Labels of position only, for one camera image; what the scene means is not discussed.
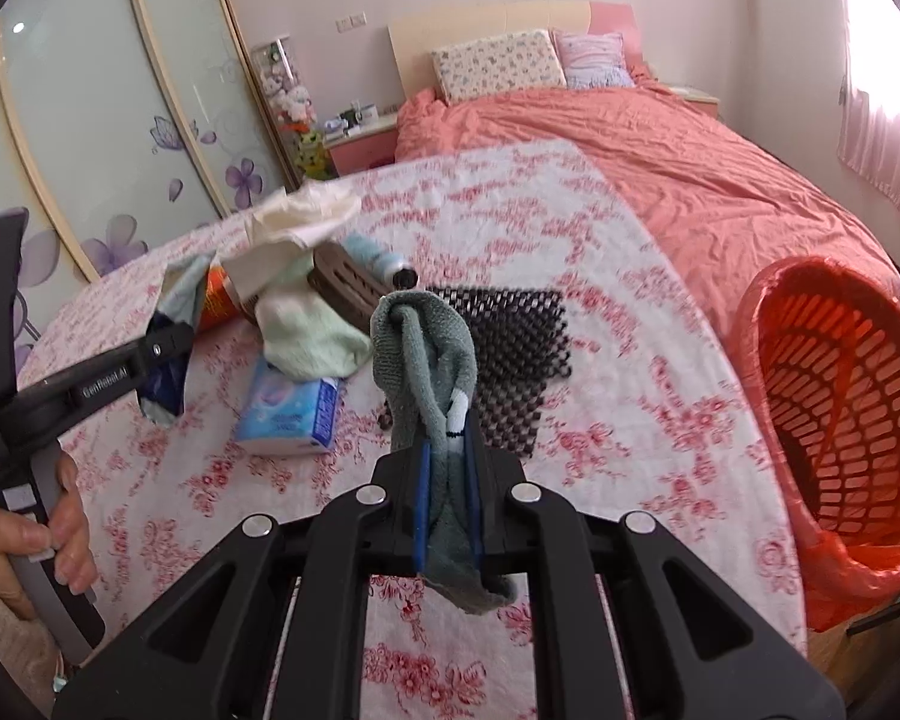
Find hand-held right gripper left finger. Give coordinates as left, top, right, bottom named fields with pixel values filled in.
left=52, top=439, right=430, bottom=720

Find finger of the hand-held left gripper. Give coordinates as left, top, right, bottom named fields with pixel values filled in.
left=124, top=321, right=196, bottom=385

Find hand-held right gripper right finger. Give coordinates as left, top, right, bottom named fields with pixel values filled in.
left=461, top=427, right=848, bottom=720

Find grey sock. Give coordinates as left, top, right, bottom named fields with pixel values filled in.
left=370, top=289, right=518, bottom=614

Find light blue tube black cap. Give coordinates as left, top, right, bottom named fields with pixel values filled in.
left=343, top=234, right=421, bottom=292

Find orange plastic laundry basket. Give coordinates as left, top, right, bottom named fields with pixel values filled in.
left=727, top=255, right=900, bottom=635

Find red plastic basket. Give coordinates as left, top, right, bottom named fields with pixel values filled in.
left=750, top=270, right=900, bottom=548

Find person's left forearm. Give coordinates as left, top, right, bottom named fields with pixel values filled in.
left=0, top=559, right=65, bottom=698

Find person's left hand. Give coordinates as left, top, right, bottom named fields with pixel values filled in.
left=0, top=454, right=100, bottom=622

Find pale blue cloth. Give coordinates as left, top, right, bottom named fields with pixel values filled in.
left=156, top=253, right=212, bottom=323

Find orange packet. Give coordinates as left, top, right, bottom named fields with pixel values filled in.
left=195, top=262, right=260, bottom=335

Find blue tissue pack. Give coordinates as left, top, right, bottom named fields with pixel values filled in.
left=234, top=356, right=344, bottom=457

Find light green towel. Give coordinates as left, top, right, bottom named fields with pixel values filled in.
left=255, top=289, right=374, bottom=381

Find black mesh mat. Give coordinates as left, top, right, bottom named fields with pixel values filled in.
left=420, top=286, right=575, bottom=458

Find brown ribbed plastic tray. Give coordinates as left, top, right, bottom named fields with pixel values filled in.
left=306, top=241, right=391, bottom=335

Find crumpled cream paper towel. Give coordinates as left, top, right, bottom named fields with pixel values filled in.
left=244, top=181, right=361, bottom=250

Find floral glass wardrobe doors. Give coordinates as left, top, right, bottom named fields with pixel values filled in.
left=0, top=0, right=301, bottom=361

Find clear case of plush toys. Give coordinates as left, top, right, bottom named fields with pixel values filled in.
left=251, top=36, right=325, bottom=182

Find pink nightstand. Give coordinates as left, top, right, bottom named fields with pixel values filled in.
left=322, top=120, right=400, bottom=177

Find red floral white blanket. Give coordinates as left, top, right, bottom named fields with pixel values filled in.
left=15, top=142, right=811, bottom=720

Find salmon pink duvet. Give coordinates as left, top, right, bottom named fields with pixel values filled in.
left=394, top=82, right=900, bottom=331

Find floral cream pillow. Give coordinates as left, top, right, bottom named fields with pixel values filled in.
left=431, top=30, right=567, bottom=104

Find pink striped pillow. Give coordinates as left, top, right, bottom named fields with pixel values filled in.
left=553, top=30, right=638, bottom=89

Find cream and pink headboard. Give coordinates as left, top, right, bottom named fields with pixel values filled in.
left=387, top=0, right=646, bottom=91

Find cream nightstand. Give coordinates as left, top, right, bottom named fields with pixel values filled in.
left=675, top=84, right=721, bottom=119

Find pink curtain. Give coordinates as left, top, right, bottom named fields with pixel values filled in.
left=836, top=0, right=900, bottom=235

